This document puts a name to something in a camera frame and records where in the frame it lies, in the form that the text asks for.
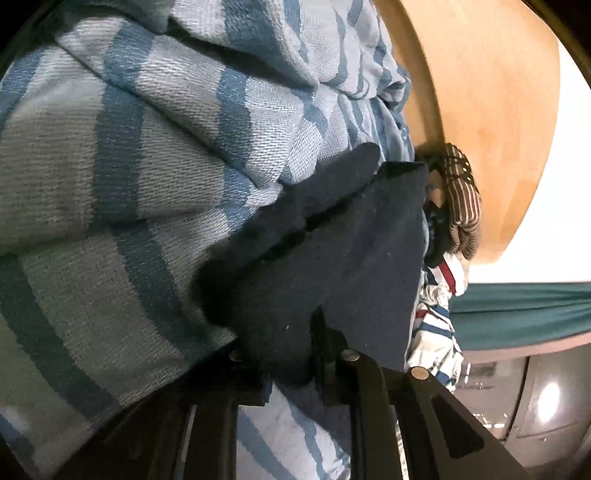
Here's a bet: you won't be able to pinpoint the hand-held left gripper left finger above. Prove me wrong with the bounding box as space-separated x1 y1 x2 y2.
60 347 273 480

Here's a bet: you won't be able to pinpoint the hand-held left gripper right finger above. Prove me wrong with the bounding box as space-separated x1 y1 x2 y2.
313 306 528 480

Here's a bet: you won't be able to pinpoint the navy blue collared shirt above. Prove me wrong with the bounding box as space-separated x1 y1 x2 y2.
196 142 431 387

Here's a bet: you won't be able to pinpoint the folded black clothes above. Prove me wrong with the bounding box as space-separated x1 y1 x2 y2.
416 154 459 267

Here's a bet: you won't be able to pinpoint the star striped quilt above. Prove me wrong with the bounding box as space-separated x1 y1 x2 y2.
407 272 465 394

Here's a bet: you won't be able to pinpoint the star striped pillow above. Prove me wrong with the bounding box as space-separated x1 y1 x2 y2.
425 256 471 297

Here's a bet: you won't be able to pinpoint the teal curtain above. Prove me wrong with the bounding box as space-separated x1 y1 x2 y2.
449 282 591 352

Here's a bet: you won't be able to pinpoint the folded brown striped sweater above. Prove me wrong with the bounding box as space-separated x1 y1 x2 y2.
438 143 484 260

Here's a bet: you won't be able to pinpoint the light blue striped hoodie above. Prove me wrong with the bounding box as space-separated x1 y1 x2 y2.
0 0 415 480

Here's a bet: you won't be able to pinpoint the wooden headboard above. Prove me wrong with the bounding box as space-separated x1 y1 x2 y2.
372 0 561 267

